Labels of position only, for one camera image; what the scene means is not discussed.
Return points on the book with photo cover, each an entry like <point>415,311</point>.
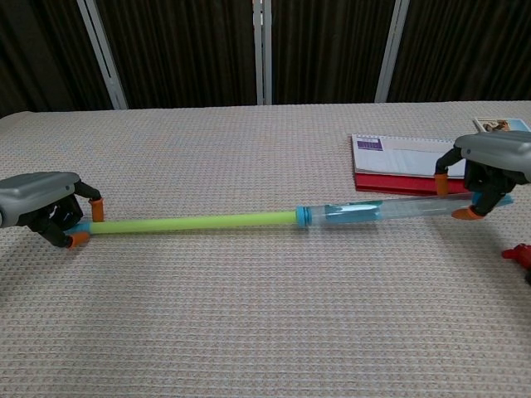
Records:
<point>498,124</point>

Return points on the red folder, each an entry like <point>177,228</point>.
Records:
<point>398,183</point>

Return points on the white spiral notebook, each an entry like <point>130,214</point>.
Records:
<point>402,159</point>

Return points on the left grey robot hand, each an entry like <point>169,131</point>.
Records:
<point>33,195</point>

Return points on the red and black toy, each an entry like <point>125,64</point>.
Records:
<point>520,253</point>

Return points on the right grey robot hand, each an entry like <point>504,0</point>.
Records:
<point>498,153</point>

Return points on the beige woven tablecloth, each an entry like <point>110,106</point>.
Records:
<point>232,311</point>

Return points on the white screen frame post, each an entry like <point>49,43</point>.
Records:
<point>263,49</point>
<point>392,49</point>
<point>101,54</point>

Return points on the dark ribbed screen panel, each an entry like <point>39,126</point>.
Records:
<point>327,49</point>
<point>41,54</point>
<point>178,49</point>
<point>469,49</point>

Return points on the clear teal plastic tube handle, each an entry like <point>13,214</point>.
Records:
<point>415,209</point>

